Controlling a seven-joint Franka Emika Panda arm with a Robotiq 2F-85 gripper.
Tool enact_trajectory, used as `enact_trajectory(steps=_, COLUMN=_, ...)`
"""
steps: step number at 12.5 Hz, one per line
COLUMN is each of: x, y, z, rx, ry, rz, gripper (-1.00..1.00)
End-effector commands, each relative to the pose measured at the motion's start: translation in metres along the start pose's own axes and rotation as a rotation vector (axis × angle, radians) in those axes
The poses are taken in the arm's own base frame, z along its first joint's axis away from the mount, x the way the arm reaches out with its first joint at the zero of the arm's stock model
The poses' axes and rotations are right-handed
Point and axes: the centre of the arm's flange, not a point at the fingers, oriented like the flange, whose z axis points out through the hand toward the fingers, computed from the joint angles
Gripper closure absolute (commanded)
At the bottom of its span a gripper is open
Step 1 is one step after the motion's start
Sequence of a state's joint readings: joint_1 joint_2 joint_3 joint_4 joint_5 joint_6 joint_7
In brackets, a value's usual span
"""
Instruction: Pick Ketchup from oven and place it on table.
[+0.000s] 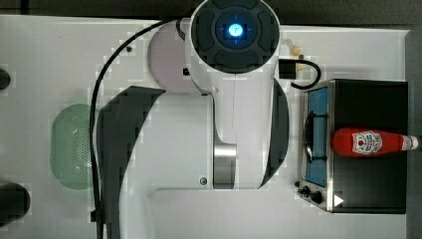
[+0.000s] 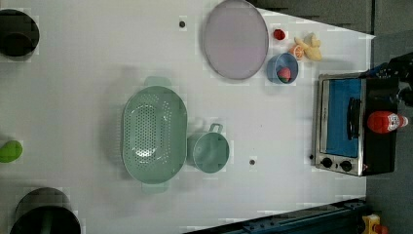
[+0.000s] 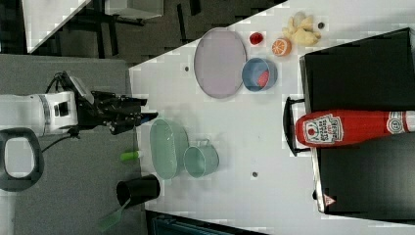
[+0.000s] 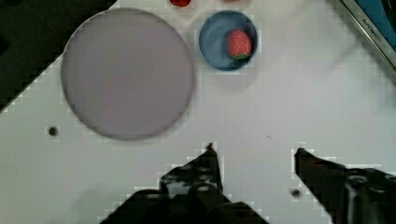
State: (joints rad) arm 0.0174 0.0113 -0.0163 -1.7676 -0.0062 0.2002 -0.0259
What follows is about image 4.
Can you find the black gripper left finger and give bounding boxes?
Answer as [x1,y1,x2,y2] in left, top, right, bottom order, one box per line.
[100,144,269,224]

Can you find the silver toaster oven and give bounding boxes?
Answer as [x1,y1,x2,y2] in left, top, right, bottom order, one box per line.
[338,0,396,70]

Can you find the small blue bowl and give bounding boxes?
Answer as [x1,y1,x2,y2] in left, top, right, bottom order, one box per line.
[199,10,259,71]

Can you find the red toy strawberry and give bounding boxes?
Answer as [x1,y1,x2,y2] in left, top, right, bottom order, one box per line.
[228,30,252,60]

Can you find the small red toy fruit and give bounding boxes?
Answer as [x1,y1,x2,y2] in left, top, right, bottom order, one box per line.
[170,0,191,7]

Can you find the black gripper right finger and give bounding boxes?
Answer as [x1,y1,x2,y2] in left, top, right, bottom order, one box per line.
[294,148,396,224]

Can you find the round grey plate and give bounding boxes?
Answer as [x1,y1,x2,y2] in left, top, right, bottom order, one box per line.
[61,8,195,140]

